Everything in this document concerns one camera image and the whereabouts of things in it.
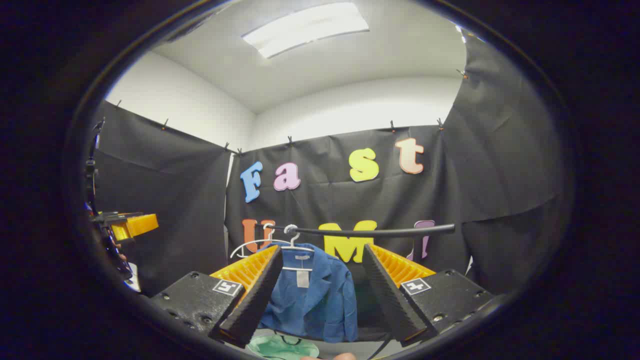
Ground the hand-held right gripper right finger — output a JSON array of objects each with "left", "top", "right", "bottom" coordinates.
[{"left": 361, "top": 243, "right": 496, "bottom": 349}]

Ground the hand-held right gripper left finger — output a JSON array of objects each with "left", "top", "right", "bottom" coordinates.
[{"left": 150, "top": 244, "right": 284, "bottom": 349}]

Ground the light green laundry hamper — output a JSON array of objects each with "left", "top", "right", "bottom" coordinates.
[{"left": 247, "top": 334, "right": 321, "bottom": 360}]

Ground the blue corduroy jacket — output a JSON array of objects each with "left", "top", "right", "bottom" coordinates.
[{"left": 257, "top": 243, "right": 359, "bottom": 344}]

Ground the white plastic hanger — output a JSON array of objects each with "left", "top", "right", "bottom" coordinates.
[
  {"left": 230, "top": 223, "right": 282, "bottom": 260},
  {"left": 279, "top": 224, "right": 316, "bottom": 273}
]

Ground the black clothes rack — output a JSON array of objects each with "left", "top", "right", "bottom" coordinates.
[{"left": 255, "top": 223, "right": 457, "bottom": 360}]

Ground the black backdrop cloth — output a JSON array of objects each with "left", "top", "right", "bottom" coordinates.
[{"left": 90, "top": 30, "right": 568, "bottom": 301}]

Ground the ceiling light panel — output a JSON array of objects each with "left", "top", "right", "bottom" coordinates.
[{"left": 241, "top": 1, "right": 371, "bottom": 60}]

